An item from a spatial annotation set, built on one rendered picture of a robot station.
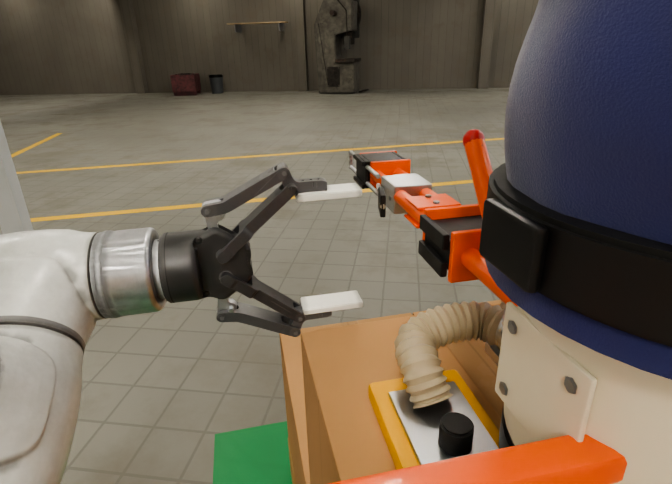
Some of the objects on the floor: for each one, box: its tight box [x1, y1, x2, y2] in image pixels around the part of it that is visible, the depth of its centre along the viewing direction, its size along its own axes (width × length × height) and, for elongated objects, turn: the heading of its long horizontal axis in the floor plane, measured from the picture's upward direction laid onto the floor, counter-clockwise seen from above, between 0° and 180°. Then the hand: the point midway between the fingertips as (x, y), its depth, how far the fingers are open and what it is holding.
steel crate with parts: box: [170, 73, 201, 96], centre depth 1463 cm, size 94×109×66 cm
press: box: [314, 0, 369, 93], centre depth 1335 cm, size 158×136×301 cm
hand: (349, 247), depth 51 cm, fingers open, 13 cm apart
